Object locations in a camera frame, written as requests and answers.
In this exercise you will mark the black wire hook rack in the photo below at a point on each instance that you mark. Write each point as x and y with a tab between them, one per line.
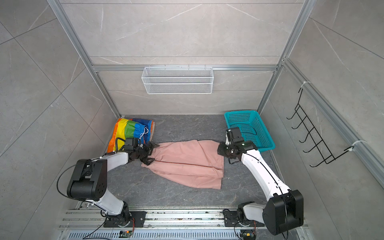
314	136

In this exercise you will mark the aluminium mounting rail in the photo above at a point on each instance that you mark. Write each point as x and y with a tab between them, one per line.
162	218

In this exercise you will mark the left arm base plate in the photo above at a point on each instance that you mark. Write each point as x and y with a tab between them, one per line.
132	219

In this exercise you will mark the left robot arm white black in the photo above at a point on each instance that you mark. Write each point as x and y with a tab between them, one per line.
89	180

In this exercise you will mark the aluminium frame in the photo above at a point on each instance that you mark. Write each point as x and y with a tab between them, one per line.
364	152

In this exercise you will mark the teal plastic basket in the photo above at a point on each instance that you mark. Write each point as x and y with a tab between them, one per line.
252	128

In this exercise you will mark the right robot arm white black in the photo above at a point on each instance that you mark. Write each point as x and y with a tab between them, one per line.
284	210

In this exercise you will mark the rainbow coloured shorts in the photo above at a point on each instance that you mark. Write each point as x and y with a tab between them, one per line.
130	128

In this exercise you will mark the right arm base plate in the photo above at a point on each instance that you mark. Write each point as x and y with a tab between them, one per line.
237	218

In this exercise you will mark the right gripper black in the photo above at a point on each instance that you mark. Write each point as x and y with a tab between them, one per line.
220	149

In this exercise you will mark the pink shorts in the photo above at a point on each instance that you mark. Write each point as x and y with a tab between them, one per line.
194	163

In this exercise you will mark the white wire mesh basket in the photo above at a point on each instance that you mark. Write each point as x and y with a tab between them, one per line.
178	80

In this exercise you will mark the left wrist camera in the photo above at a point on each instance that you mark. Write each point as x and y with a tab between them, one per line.
131	142

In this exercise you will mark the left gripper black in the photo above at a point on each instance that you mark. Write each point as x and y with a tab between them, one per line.
146	160

